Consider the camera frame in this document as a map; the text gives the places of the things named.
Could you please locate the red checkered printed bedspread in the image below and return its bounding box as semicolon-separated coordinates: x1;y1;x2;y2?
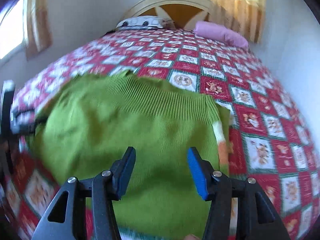
0;27;320;240

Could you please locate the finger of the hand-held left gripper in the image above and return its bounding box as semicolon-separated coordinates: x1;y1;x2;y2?
0;80;17;137

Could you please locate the yellow side window curtain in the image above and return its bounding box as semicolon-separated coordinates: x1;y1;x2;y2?
24;0;53;61

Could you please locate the green orange striped knit sweater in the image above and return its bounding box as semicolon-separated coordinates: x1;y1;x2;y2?
26;70;232;239

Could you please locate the cream wooden headboard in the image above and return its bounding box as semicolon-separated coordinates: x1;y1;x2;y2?
122;0;215;30

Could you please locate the pink pillow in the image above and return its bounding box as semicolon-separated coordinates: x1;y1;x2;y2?
193;21;249;48

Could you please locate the side window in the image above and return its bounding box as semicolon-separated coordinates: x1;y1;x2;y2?
0;0;29;60

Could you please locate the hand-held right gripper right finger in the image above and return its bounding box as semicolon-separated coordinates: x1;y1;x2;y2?
187;147;291;240

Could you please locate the white patterned pillow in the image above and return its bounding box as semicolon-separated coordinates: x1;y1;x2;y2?
116;16;165;29

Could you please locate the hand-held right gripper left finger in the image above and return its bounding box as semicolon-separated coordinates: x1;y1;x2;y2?
36;146;137;240

